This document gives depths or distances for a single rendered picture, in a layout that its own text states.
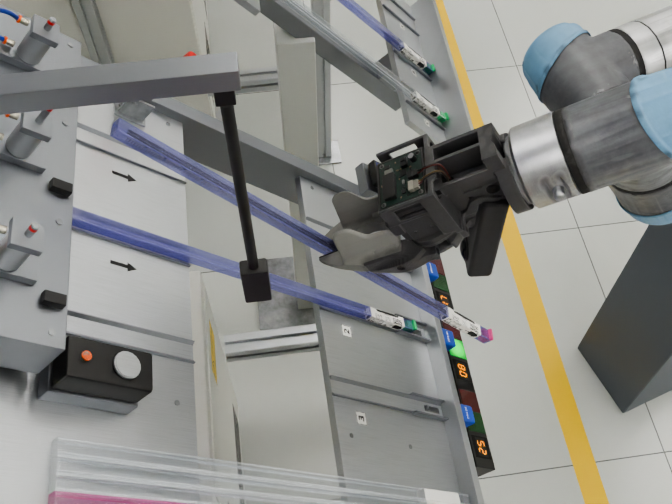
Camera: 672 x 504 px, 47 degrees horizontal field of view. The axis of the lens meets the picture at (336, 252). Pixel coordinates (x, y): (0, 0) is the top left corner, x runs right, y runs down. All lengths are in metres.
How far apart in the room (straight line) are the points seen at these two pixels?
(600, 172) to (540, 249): 1.39
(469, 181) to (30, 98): 0.37
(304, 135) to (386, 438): 0.64
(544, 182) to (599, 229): 1.46
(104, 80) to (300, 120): 0.92
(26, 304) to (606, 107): 0.47
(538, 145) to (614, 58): 0.18
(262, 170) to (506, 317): 1.03
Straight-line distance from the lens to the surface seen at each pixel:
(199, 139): 0.96
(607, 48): 0.82
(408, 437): 0.94
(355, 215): 0.76
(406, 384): 0.97
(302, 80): 1.28
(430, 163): 0.68
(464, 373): 1.10
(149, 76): 0.44
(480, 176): 0.67
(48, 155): 0.72
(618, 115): 0.66
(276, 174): 1.02
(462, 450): 0.98
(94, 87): 0.45
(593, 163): 0.66
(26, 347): 0.62
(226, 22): 2.57
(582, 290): 2.01
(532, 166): 0.66
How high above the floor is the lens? 1.65
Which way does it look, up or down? 57 degrees down
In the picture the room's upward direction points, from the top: straight up
